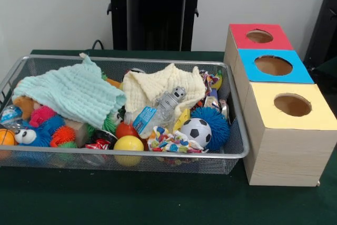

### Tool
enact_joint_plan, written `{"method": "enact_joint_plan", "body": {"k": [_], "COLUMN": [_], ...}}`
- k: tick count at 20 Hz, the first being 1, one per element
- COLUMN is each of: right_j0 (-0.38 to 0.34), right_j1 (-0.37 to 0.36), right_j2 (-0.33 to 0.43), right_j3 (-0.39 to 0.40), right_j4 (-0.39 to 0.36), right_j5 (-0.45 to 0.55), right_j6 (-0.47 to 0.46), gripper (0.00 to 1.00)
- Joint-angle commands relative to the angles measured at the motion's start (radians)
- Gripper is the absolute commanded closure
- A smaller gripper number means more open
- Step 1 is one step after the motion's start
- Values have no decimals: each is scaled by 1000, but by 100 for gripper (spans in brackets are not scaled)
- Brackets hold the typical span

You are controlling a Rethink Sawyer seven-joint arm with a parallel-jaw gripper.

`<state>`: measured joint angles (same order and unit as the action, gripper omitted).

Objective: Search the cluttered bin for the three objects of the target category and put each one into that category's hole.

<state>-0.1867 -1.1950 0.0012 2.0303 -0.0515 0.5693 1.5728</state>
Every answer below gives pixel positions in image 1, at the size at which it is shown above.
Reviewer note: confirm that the small orange basketball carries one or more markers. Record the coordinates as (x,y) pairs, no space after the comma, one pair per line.
(6,136)

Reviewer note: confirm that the dark green tablecloth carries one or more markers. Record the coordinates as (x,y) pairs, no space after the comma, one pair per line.
(131,201)

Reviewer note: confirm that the small soccer ball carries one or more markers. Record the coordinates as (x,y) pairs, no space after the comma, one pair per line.
(196,132)

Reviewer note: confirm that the yellow ball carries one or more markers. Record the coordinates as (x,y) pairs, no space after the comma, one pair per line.
(129,143)

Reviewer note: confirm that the blue spiky toy with eyes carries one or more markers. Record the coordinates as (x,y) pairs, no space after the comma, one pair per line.
(39,136)

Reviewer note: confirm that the black chair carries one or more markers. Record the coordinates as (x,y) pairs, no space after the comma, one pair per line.
(323,24)

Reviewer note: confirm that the cream cloth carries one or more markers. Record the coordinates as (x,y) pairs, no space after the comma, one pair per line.
(147,85)

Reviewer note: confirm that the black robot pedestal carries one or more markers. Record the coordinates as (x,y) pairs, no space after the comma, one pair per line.
(158,11)

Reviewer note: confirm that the mint green cloth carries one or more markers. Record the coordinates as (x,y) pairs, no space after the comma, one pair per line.
(71,90)

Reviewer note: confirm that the silver mesh bin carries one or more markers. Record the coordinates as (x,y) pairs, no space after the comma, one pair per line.
(184,164)

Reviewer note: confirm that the blue spiky ball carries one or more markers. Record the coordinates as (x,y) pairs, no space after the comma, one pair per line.
(218,125)

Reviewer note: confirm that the orange ball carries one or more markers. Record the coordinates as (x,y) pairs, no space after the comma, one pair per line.
(123,130)

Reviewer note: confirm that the grey robot toy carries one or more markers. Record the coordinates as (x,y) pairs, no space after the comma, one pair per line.
(168,101)

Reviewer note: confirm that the wooden box with three holes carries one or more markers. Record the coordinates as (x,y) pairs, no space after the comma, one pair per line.
(289,156)

